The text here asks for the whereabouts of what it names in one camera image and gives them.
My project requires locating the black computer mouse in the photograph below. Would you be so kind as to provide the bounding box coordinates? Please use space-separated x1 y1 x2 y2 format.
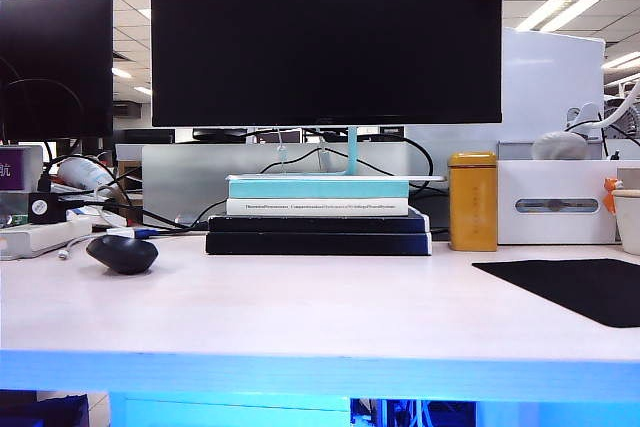
85 235 160 276

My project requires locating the black mouse pad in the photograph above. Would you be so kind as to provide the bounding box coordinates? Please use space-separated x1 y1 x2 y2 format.
471 258 640 329

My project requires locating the teal book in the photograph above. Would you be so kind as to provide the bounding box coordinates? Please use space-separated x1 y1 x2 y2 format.
227 177 411 200

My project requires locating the white book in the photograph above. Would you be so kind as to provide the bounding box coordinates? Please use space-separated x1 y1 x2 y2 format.
225 197 411 217

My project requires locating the thin black book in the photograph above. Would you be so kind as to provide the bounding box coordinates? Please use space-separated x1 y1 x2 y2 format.
207 206 430 234

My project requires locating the light blue monitor stand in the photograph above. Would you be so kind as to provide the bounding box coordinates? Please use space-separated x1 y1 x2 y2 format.
225 125 447 183

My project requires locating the thick black book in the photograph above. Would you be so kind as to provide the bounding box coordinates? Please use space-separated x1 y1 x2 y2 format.
204 231 433 256

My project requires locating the stack of books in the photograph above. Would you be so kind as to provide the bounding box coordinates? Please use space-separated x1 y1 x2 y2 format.
141 141 416 228

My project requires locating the yellow tin can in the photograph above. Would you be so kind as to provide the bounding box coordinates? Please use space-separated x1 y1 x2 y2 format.
447 150 499 252

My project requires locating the large black monitor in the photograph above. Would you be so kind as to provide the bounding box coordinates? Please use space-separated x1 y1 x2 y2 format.
149 0 503 128

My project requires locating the silver metal tray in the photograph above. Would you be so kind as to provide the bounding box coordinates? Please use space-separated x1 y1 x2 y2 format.
497 140 604 161

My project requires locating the white tissue box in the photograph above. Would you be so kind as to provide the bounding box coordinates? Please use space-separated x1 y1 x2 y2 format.
497 159 640 246

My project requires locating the white tube bottle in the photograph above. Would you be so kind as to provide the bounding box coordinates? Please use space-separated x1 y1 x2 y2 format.
57 155 114 189

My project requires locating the white partition board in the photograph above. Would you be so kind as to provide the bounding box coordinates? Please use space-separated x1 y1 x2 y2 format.
501 26 606 144

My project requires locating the black cube charger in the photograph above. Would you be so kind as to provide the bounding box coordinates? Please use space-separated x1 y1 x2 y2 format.
28 191 67 224

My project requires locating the white power strip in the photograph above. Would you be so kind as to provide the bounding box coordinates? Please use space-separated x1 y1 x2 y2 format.
0 216 94 261

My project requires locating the orange fox figurine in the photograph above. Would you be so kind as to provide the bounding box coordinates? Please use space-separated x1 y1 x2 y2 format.
602 176 625 213

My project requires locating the small black monitor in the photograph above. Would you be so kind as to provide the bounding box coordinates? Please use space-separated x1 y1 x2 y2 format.
0 0 115 141

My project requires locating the purple white box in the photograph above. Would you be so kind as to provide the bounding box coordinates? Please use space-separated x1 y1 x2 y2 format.
0 144 45 193

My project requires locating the white cup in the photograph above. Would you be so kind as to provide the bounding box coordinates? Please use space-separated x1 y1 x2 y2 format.
612 189 640 254

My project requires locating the dark blue bag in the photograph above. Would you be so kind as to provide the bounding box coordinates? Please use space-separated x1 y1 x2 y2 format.
0 391 90 427

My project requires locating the black monitor cable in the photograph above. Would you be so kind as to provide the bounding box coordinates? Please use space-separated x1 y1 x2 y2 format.
252 129 435 198

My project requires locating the white cable with plug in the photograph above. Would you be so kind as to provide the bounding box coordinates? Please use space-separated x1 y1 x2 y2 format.
58 234 109 261

